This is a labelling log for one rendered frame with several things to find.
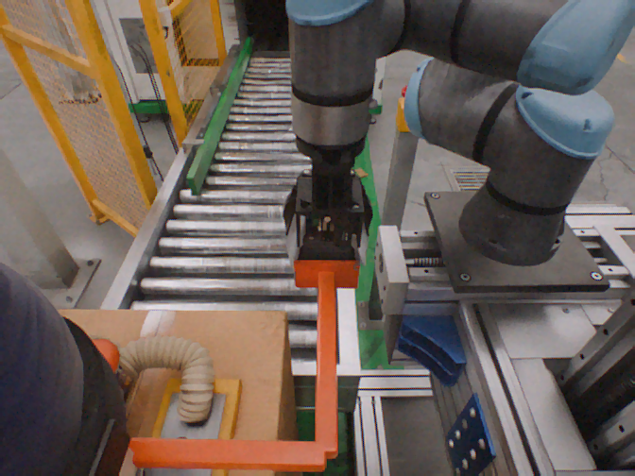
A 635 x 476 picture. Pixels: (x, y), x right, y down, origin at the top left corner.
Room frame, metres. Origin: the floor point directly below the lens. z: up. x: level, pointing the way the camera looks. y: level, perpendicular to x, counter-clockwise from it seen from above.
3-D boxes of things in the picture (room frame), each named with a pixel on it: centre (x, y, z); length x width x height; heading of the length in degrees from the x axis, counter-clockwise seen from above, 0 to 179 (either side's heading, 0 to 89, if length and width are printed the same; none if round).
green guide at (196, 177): (1.97, 0.50, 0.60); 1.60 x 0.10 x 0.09; 179
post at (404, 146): (1.01, -0.26, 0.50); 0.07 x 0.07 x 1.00; 89
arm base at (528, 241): (0.46, -0.31, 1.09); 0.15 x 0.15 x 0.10
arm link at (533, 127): (0.47, -0.30, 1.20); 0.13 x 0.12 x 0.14; 45
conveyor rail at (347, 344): (1.61, -0.09, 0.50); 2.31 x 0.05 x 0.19; 179
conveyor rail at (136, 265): (1.62, 0.56, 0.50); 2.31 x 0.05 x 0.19; 179
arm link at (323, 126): (0.35, -0.02, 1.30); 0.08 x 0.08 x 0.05
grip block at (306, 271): (0.38, -0.01, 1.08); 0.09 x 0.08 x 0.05; 89
